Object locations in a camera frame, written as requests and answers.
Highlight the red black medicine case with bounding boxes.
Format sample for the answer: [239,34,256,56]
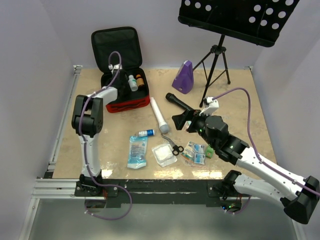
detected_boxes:
[91,26,150,113]

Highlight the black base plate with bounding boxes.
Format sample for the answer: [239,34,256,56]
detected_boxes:
[74,179,239,208]

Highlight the white gauze packet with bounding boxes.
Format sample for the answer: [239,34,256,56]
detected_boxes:
[151,143,178,168]

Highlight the white plastic bottle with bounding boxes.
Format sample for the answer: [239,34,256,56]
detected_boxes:
[128,75,138,92]

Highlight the bandage packets pile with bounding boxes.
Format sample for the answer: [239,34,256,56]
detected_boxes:
[181,141,206,165]

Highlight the purple metronome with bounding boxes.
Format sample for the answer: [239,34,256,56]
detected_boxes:
[171,60,194,95]

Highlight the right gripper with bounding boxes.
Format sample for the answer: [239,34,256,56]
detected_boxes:
[172,107,217,149]

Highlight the black music stand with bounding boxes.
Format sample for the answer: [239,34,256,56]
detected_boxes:
[177,0,300,109]

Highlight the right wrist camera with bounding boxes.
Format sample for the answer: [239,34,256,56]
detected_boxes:
[199,96,220,116]

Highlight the blue pouch packet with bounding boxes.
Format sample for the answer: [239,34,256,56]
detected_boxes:
[127,136,148,170]

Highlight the black microphone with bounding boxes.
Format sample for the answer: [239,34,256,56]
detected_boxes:
[165,92,194,111]

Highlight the small blue label bottle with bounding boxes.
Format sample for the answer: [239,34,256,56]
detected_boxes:
[135,129,156,138]

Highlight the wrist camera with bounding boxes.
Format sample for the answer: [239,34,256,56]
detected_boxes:
[108,63,123,74]
[199,96,220,116]

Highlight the brown medicine bottle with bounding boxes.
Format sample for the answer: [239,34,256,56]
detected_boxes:
[136,74,145,89]

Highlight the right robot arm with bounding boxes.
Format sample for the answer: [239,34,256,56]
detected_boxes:
[172,110,320,225]

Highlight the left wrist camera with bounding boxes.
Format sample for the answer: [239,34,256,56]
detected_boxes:
[108,63,123,74]

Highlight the black handled scissors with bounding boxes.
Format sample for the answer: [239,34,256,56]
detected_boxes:
[161,133,184,156]

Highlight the aluminium frame rail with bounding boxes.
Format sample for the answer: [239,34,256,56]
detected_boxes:
[18,65,83,240]

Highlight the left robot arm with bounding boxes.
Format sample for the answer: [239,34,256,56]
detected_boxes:
[71,69,128,196]

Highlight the green small box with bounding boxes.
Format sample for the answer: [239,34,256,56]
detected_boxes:
[204,145,215,159]

